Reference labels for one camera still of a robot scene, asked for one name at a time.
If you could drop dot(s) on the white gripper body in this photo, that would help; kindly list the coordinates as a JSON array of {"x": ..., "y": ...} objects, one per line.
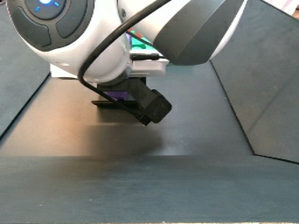
[{"x": 147, "y": 65}]

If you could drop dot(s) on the purple arch block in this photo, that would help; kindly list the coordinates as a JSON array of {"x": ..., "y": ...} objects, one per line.
[{"x": 122, "y": 96}]

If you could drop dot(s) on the black curved fixture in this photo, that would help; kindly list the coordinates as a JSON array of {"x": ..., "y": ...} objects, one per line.
[{"x": 104, "y": 103}]

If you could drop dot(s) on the green shape sorter base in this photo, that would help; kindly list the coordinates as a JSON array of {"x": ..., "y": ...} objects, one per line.
[{"x": 140, "y": 45}]

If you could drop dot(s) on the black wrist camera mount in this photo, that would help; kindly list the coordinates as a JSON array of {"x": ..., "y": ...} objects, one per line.
[{"x": 152, "y": 105}]

